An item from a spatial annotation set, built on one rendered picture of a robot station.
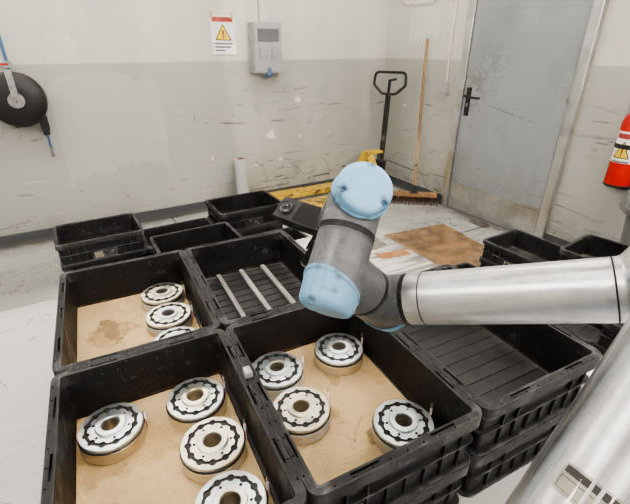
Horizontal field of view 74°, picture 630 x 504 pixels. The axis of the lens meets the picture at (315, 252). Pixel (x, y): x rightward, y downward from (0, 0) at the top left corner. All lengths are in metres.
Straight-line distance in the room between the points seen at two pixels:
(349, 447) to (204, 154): 3.53
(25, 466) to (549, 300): 0.97
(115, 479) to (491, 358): 0.75
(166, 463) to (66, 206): 3.36
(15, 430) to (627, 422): 1.07
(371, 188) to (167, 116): 3.48
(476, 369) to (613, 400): 0.60
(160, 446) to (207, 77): 3.49
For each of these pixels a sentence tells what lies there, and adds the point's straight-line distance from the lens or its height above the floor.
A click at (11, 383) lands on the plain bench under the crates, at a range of 1.29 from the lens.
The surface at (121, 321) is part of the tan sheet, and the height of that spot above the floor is 0.83.
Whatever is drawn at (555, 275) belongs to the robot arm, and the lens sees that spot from 0.55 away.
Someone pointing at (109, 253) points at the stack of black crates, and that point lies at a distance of 2.32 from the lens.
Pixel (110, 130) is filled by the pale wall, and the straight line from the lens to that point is 3.88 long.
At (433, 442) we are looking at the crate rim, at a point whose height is 0.93.
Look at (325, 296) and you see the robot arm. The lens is 0.49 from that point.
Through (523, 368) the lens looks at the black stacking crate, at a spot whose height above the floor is 0.83.
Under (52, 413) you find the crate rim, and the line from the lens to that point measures 0.79.
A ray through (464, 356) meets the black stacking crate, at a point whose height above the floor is 0.83.
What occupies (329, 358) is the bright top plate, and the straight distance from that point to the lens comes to 0.88.
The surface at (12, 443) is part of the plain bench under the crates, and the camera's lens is 1.13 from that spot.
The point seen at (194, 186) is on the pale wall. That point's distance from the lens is 4.10.
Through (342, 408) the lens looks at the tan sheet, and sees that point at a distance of 0.82.
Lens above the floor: 1.43
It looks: 26 degrees down
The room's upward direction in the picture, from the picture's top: straight up
